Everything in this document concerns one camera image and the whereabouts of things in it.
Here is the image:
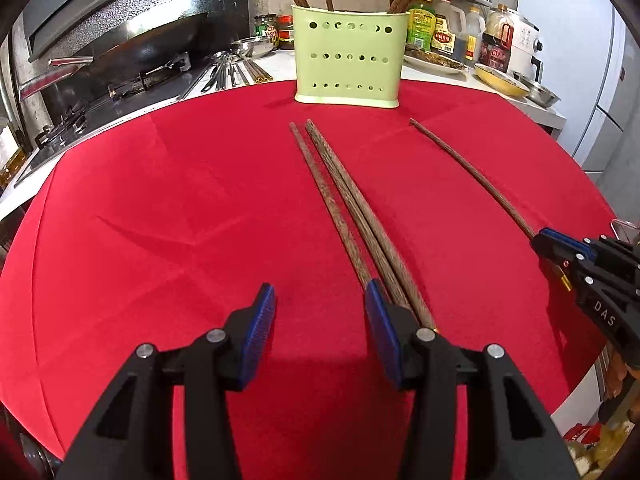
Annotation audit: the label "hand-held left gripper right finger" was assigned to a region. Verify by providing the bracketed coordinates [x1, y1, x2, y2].
[365, 280, 581, 480]

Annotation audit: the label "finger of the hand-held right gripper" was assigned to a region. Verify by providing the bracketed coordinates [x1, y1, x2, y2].
[539, 228, 640, 271]
[531, 234, 640, 311]

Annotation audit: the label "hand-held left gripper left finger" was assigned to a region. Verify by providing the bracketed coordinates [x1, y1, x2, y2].
[55, 283, 277, 480]

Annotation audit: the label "green plastic chopstick holder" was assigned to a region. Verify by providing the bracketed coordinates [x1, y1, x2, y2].
[291, 4, 412, 110]

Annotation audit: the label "snack bags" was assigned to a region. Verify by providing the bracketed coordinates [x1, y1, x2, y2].
[562, 360, 636, 480]

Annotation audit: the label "white refrigerator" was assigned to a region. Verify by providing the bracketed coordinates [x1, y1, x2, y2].
[575, 15, 631, 171]

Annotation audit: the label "red tablecloth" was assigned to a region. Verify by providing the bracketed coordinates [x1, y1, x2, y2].
[0, 79, 621, 480]

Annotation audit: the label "wide steel bowl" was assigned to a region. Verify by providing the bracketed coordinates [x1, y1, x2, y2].
[514, 71, 562, 108]

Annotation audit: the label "yellow bowl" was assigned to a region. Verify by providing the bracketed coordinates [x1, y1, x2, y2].
[472, 62, 532, 98]

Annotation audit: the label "white kitchen appliance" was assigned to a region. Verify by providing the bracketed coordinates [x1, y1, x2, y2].
[507, 12, 545, 83]

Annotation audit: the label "plate of food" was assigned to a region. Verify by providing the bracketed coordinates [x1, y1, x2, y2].
[402, 45, 471, 75]

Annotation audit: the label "clear bottle yellow cap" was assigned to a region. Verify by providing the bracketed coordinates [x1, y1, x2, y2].
[465, 5, 487, 63]

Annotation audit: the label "large soy sauce jug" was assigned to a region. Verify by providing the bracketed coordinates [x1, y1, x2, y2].
[432, 0, 468, 58]

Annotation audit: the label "green plastic bottle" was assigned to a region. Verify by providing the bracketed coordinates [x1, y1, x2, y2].
[406, 0, 437, 51]

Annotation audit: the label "bundle of gold metal chopsticks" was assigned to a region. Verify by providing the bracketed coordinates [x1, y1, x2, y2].
[242, 57, 276, 83]

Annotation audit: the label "bundle of steel spoons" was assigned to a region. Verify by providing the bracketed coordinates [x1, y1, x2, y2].
[182, 50, 246, 93]

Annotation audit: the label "black gas stove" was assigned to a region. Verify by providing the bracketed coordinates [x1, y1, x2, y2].
[15, 52, 201, 186]

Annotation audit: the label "small steel bowl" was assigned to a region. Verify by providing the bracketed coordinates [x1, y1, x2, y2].
[230, 36, 278, 60]

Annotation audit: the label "clear cooking oil bottle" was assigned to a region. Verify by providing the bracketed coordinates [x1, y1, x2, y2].
[0, 117, 26, 191]

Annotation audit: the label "green lid jar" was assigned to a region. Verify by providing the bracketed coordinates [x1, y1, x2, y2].
[253, 14, 278, 43]

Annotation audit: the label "black wok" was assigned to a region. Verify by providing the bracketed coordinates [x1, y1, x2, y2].
[47, 12, 211, 86]

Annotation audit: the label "jar with red handle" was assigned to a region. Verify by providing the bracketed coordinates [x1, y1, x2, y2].
[480, 4, 515, 73]

